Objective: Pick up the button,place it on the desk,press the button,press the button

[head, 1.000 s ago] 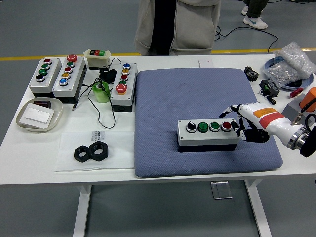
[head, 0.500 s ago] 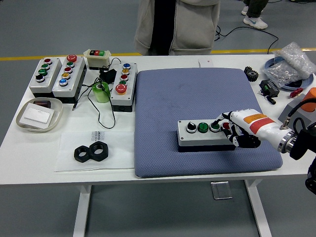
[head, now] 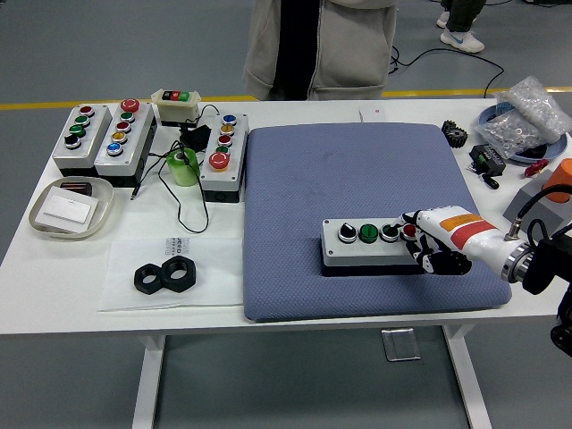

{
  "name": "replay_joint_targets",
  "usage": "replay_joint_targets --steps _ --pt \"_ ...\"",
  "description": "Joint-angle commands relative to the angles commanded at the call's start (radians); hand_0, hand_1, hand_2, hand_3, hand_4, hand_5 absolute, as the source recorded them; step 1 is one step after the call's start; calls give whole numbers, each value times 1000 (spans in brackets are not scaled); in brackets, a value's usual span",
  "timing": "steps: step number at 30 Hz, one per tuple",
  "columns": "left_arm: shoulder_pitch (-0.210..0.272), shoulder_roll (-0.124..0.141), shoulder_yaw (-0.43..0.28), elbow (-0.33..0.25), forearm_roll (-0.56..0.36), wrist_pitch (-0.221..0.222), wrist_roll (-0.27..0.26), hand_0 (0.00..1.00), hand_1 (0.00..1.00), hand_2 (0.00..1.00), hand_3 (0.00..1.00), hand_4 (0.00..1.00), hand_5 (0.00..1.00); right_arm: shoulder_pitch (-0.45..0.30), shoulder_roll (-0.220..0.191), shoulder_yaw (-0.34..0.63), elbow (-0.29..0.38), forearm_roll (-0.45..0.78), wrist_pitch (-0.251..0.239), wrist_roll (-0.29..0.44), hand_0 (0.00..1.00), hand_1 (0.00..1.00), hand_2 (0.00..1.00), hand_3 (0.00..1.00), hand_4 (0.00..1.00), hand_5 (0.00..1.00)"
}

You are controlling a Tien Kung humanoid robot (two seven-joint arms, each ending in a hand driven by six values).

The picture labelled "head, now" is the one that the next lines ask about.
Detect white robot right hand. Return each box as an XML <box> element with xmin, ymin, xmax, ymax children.
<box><xmin>391</xmin><ymin>204</ymin><xmax>520</xmax><ymax>277</ymax></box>

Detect grey knob and button box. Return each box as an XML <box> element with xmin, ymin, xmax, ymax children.
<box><xmin>320</xmin><ymin>217</ymin><xmax>425</xmax><ymax>278</ymax></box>

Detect short grey mushroom-button box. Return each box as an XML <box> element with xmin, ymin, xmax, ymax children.
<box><xmin>198</xmin><ymin>112</ymin><xmax>250</xmax><ymax>205</ymax></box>

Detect long grey mushroom-button box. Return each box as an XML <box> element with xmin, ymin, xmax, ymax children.
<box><xmin>93</xmin><ymin>97</ymin><xmax>157</xmax><ymax>188</ymax></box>

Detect grey four-button control box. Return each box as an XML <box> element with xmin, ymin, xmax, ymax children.
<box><xmin>52</xmin><ymin>103</ymin><xmax>113</xmax><ymax>178</ymax></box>

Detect black electronic module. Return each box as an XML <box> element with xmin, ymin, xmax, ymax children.
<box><xmin>467</xmin><ymin>143</ymin><xmax>508</xmax><ymax>176</ymax></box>

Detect black gear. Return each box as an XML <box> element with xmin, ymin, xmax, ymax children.
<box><xmin>441</xmin><ymin>119</ymin><xmax>469</xmax><ymax>147</ymax></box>

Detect clear bag of metal washers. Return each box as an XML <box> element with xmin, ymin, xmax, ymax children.
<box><xmin>474</xmin><ymin>105</ymin><xmax>553</xmax><ymax>160</ymax></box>

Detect blue round plate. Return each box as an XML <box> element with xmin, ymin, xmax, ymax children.
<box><xmin>477</xmin><ymin>105</ymin><xmax>569</xmax><ymax>163</ymax></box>

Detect metal floor plate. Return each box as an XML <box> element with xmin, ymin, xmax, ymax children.
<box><xmin>381</xmin><ymin>327</ymin><xmax>422</xmax><ymax>362</ymax></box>

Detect bubble wrap bag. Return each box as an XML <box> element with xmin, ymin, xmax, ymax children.
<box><xmin>494</xmin><ymin>75</ymin><xmax>572</xmax><ymax>144</ymax></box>

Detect white table leg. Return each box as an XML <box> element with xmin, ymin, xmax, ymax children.
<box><xmin>131</xmin><ymin>333</ymin><xmax>167</xmax><ymax>429</ymax></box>
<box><xmin>442</xmin><ymin>324</ymin><xmax>492</xmax><ymax>429</ymax></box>

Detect blue-grey padded mat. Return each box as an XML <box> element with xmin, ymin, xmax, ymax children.
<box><xmin>243</xmin><ymin>122</ymin><xmax>514</xmax><ymax>323</ymax></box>

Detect background person's legs and shoes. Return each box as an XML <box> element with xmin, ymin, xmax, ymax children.
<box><xmin>436</xmin><ymin>0</ymin><xmax>487</xmax><ymax>54</ymax></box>

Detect white printed plastic sheet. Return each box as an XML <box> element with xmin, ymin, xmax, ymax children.
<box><xmin>97</xmin><ymin>236</ymin><xmax>245</xmax><ymax>313</ymax></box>

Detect black power adapter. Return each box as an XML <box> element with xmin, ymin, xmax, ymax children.
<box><xmin>179</xmin><ymin>124</ymin><xmax>213</xmax><ymax>151</ymax></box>

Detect green tape roll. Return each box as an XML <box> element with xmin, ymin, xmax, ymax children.
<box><xmin>166</xmin><ymin>147</ymin><xmax>200</xmax><ymax>188</ymax></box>

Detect large black hex nut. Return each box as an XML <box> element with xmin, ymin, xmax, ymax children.
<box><xmin>160</xmin><ymin>254</ymin><xmax>199</xmax><ymax>292</ymax></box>

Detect small black hex nut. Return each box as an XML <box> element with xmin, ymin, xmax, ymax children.
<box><xmin>132</xmin><ymin>263</ymin><xmax>169</xmax><ymax>295</ymax></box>

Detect white oval tray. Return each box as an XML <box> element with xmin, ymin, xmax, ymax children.
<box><xmin>28</xmin><ymin>177</ymin><xmax>115</xmax><ymax>241</ymax></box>

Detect dark red small box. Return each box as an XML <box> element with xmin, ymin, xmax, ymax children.
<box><xmin>60</xmin><ymin>181</ymin><xmax>94</xmax><ymax>197</ymax></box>

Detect black floor cable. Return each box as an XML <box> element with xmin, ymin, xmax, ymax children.
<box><xmin>388</xmin><ymin>44</ymin><xmax>506</xmax><ymax>98</ymax></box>

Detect thin black adapter cord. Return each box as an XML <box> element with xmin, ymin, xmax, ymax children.
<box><xmin>130</xmin><ymin>103</ymin><xmax>220</xmax><ymax>234</ymax></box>

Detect cream three-button switch box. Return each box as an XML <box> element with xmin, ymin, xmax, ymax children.
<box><xmin>150</xmin><ymin>88</ymin><xmax>203</xmax><ymax>128</ymax></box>

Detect white flat switch plate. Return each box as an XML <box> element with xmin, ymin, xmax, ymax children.
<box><xmin>36</xmin><ymin>186</ymin><xmax>100</xmax><ymax>224</ymax></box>

